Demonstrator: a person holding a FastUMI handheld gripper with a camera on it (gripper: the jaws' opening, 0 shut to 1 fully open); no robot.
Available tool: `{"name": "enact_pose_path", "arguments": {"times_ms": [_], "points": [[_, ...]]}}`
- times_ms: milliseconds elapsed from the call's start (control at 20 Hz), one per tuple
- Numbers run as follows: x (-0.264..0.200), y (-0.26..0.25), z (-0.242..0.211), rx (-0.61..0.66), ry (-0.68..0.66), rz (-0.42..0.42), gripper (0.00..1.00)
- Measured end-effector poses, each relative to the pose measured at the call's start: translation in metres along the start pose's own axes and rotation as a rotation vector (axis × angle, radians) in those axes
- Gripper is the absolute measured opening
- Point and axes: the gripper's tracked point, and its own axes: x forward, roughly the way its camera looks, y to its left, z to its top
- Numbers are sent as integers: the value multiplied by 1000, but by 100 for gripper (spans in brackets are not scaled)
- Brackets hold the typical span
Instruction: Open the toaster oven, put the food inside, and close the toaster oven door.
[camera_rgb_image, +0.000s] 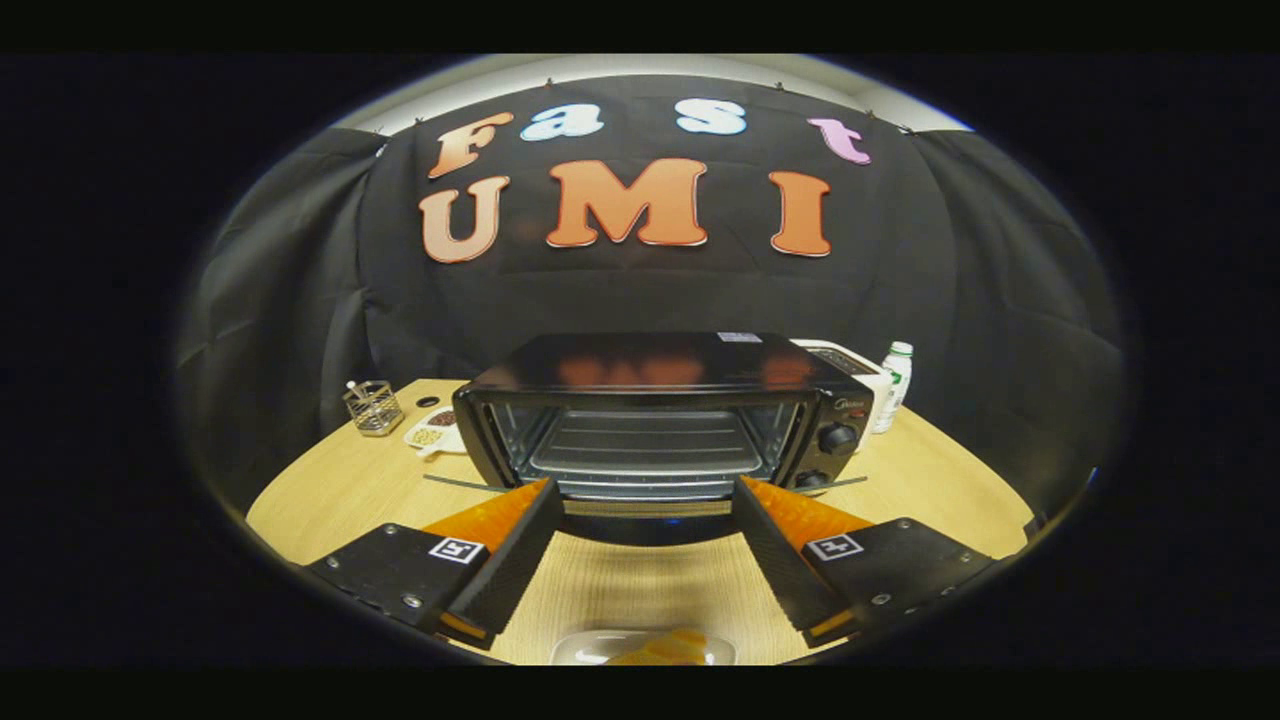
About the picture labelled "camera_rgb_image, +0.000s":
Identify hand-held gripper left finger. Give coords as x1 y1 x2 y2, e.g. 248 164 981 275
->
305 477 566 651

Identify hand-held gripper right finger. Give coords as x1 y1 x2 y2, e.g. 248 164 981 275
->
732 476 999 649

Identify yellow croissant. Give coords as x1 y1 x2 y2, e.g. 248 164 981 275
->
610 628 706 666

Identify black toaster oven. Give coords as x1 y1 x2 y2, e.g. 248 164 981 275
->
422 332 876 547

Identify white oval plate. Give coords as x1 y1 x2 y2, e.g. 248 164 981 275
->
550 628 738 666

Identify white divided snack dish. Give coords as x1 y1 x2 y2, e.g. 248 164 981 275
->
403 407 467 459

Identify white countertop appliance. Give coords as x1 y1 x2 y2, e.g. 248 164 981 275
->
790 339 894 451

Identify white bottle with green label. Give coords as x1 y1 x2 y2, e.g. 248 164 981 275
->
873 342 915 434

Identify black backdrop cloth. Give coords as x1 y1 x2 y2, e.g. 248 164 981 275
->
175 75 1126 521

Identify wire mesh utensil holder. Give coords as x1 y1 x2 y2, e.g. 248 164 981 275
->
342 380 405 438

